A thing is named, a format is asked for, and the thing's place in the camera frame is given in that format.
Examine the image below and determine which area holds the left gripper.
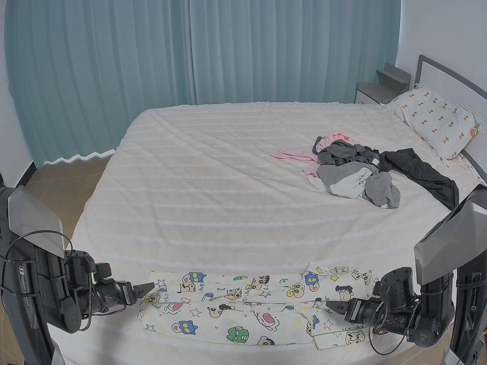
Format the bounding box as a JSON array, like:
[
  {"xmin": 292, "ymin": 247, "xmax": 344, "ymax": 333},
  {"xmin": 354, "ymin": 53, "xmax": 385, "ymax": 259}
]
[{"xmin": 112, "ymin": 280, "xmax": 138, "ymax": 308}]

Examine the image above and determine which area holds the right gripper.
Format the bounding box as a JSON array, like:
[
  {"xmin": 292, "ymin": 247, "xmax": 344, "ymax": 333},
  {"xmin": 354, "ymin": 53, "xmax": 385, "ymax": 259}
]
[{"xmin": 344, "ymin": 297, "xmax": 373, "ymax": 324}]

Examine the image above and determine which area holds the white printed pyjama top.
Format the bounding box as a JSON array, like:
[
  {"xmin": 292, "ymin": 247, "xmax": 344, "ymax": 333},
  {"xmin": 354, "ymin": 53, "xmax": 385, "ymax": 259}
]
[{"xmin": 137, "ymin": 261, "xmax": 375, "ymax": 351}]

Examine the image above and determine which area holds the pile of clothes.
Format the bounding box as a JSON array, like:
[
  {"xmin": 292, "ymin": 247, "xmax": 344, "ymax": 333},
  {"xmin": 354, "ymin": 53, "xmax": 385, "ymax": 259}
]
[{"xmin": 312, "ymin": 139, "xmax": 402, "ymax": 209}]

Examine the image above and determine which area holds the bed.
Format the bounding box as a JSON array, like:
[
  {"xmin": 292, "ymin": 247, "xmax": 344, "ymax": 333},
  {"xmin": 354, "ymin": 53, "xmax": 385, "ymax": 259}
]
[{"xmin": 46, "ymin": 54, "xmax": 487, "ymax": 365}]

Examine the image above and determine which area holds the black garment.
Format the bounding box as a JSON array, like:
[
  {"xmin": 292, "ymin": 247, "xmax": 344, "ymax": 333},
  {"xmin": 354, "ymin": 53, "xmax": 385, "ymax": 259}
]
[{"xmin": 378, "ymin": 148, "xmax": 460, "ymax": 210}]

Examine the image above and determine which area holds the pink garment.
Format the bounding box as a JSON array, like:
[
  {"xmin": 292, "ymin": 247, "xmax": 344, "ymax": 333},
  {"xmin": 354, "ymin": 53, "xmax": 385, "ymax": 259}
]
[{"xmin": 270, "ymin": 131, "xmax": 352, "ymax": 189}]

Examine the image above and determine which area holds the white printed pillow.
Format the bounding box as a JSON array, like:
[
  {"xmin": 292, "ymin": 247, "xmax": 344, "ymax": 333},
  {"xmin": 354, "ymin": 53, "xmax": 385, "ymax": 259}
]
[{"xmin": 386, "ymin": 87, "xmax": 481, "ymax": 161}]

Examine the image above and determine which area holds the grey bedside table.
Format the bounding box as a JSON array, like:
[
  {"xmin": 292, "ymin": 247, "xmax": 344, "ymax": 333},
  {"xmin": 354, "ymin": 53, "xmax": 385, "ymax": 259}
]
[{"xmin": 356, "ymin": 62, "xmax": 411, "ymax": 105}]

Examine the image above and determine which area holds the blue-green curtain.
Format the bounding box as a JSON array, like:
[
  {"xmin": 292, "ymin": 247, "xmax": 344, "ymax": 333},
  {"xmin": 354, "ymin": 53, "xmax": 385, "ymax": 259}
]
[
  {"xmin": 188, "ymin": 0, "xmax": 402, "ymax": 105},
  {"xmin": 4, "ymin": 0, "xmax": 196, "ymax": 166}
]

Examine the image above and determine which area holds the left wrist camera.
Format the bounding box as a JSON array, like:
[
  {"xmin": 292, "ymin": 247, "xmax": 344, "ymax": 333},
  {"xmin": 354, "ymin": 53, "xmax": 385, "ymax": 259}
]
[{"xmin": 94, "ymin": 263, "xmax": 113, "ymax": 285}]

